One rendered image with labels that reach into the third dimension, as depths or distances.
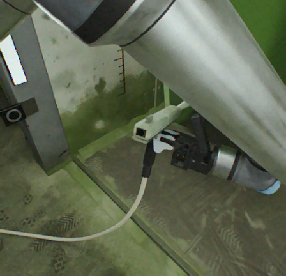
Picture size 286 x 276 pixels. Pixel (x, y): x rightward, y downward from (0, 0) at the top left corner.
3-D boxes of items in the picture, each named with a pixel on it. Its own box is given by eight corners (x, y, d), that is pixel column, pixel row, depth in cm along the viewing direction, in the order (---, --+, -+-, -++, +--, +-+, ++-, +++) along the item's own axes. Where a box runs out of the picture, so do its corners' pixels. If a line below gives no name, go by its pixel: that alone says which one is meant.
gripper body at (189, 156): (167, 163, 67) (207, 179, 63) (175, 137, 63) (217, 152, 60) (174, 154, 73) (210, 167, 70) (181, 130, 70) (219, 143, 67)
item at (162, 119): (136, 197, 64) (152, 122, 55) (121, 190, 65) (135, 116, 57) (180, 144, 106) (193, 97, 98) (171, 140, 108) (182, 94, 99)
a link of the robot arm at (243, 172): (286, 155, 59) (270, 179, 66) (239, 140, 63) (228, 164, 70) (288, 180, 53) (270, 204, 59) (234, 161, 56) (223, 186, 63)
